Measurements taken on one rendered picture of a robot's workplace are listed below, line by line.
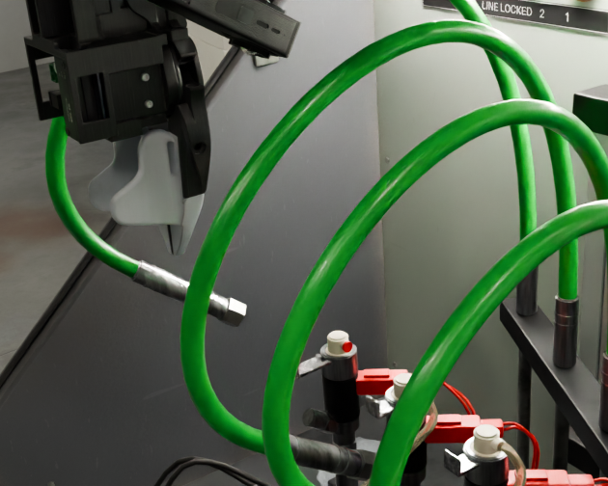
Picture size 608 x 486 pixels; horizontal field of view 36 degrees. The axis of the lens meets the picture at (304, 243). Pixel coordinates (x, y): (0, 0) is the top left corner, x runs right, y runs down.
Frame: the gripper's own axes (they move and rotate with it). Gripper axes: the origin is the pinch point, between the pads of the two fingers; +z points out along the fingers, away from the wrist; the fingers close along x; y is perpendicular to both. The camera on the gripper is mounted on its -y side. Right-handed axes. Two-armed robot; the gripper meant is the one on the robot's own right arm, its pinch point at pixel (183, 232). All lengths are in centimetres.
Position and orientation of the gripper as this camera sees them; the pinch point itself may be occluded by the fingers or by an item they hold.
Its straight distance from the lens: 63.5
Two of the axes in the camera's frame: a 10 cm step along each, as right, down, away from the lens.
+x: 5.5, 3.0, -7.8
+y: -8.3, 2.8, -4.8
